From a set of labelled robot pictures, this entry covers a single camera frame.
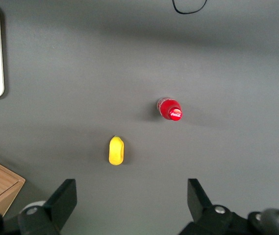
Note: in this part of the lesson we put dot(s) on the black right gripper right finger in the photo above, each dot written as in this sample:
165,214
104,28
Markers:
200,208

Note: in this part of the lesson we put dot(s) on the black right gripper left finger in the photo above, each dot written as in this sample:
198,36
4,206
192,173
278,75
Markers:
60,203

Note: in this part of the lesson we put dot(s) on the yellow lemon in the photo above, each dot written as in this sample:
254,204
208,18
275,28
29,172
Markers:
116,150

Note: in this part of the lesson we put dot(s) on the red cola bottle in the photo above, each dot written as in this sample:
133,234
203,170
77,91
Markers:
169,110

